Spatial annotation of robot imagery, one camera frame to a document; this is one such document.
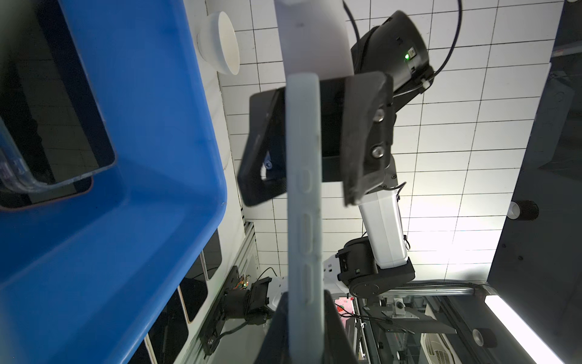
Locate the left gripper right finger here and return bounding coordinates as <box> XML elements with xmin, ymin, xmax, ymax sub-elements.
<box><xmin>323</xmin><ymin>291</ymin><xmax>358</xmax><ymax>364</ymax></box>

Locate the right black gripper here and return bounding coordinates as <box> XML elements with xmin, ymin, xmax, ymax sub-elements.
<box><xmin>237</xmin><ymin>71</ymin><xmax>397</xmax><ymax>206</ymax></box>

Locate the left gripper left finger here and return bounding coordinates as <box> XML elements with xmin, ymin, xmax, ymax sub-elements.
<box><xmin>254</xmin><ymin>293</ymin><xmax>289</xmax><ymax>364</ymax></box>

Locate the pale green cased phone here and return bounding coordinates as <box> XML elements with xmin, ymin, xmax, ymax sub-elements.
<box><xmin>285</xmin><ymin>73</ymin><xmax>324</xmax><ymax>363</ymax></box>

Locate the black phone removed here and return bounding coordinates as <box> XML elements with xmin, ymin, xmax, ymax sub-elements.
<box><xmin>149</xmin><ymin>291</ymin><xmax>188</xmax><ymax>363</ymax></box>
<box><xmin>127</xmin><ymin>341</ymin><xmax>152</xmax><ymax>364</ymax></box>

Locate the black phone stack top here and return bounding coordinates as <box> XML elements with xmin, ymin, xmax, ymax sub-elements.
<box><xmin>202</xmin><ymin>230</ymin><xmax>222</xmax><ymax>280</ymax></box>

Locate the black phone stack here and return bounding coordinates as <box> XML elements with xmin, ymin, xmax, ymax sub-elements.
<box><xmin>202</xmin><ymin>230</ymin><xmax>222</xmax><ymax>280</ymax></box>
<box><xmin>1</xmin><ymin>1</ymin><xmax>116</xmax><ymax>212</ymax></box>

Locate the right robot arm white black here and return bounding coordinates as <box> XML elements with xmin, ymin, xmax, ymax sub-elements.
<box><xmin>319</xmin><ymin>11</ymin><xmax>434</xmax><ymax>298</ymax></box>

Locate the blue plastic storage box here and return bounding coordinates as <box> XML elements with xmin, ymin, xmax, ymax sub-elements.
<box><xmin>1</xmin><ymin>1</ymin><xmax>227</xmax><ymax>363</ymax></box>

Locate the white bowl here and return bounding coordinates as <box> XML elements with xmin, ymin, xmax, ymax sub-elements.
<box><xmin>196</xmin><ymin>12</ymin><xmax>240</xmax><ymax>76</ymax></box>

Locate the right base cable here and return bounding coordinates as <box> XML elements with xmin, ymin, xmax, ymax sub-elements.
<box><xmin>340</xmin><ymin>0</ymin><xmax>465</xmax><ymax>99</ymax></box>

